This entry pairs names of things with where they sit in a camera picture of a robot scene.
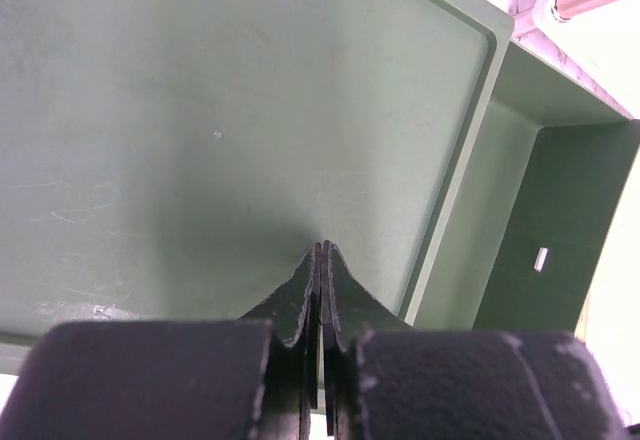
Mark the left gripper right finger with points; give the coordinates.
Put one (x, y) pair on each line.
(347, 309)

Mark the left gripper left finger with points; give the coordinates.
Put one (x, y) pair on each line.
(289, 387)

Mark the green top drawer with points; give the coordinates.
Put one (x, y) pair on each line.
(529, 217)

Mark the three-colour drawer cabinet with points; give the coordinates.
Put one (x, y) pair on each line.
(174, 159)

